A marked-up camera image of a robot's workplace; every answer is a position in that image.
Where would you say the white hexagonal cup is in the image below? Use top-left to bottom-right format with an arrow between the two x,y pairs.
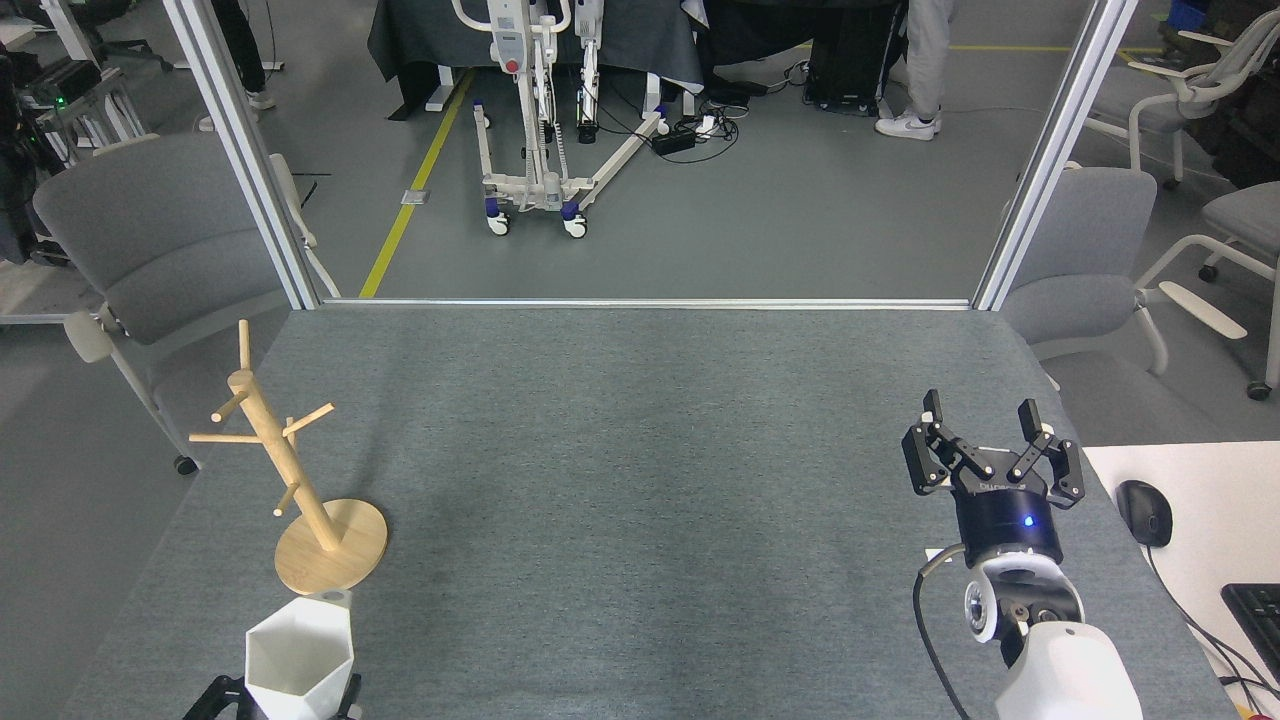
245,590 -> 356,720

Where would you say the silver frame post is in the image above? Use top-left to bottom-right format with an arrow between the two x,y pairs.
163,0 -> 323,311
972,0 -> 1141,311

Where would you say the person with white shoes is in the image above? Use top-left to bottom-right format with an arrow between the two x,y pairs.
875,0 -> 961,141

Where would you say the grey office chair on casters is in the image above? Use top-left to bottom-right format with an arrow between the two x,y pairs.
1135,180 -> 1280,403

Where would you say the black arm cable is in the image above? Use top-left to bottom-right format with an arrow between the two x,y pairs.
911,544 -> 972,720

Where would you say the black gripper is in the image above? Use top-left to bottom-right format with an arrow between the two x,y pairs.
901,389 -> 1087,570

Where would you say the white office chair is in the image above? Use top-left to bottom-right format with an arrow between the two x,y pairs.
1085,10 -> 1280,191

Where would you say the silver table edge rail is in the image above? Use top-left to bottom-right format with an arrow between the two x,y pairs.
320,297 -> 973,311

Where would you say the black keyboard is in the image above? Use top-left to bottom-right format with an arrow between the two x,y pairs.
1221,583 -> 1280,691

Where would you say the white stand on wheels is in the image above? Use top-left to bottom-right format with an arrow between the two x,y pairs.
450,0 -> 673,239

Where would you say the person in dark trousers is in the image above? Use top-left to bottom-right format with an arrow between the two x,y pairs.
198,0 -> 277,133

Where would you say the grey chair with white frame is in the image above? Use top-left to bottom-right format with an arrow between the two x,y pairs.
33,133 -> 341,476
1000,160 -> 1251,391

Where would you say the wooden cup rack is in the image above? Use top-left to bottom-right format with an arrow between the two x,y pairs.
189,320 -> 389,598

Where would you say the black device with green light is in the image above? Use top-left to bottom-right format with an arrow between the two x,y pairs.
18,58 -> 104,109

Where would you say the black computer mouse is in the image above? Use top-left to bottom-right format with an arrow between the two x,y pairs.
1116,480 -> 1174,548

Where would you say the black box on floor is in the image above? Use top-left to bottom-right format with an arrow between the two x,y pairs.
805,5 -> 901,116

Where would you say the dark cloth covered table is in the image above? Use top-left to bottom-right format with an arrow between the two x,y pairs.
367,0 -> 706,121

